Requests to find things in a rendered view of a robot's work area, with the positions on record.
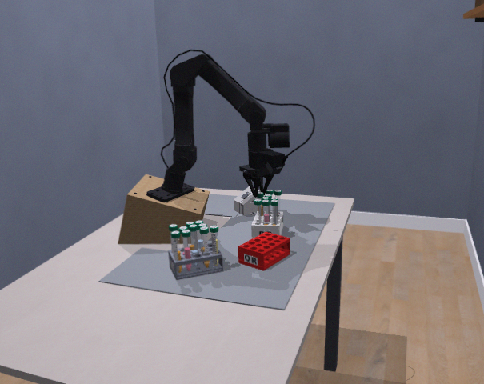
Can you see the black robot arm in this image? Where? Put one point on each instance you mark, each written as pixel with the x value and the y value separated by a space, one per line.
pixel 185 153

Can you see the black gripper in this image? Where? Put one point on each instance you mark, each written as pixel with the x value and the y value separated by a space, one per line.
pixel 256 176

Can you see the grey tube rack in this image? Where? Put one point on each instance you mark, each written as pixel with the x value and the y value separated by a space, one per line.
pixel 199 269

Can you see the grey bench mat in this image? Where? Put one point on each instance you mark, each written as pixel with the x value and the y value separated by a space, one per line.
pixel 303 222

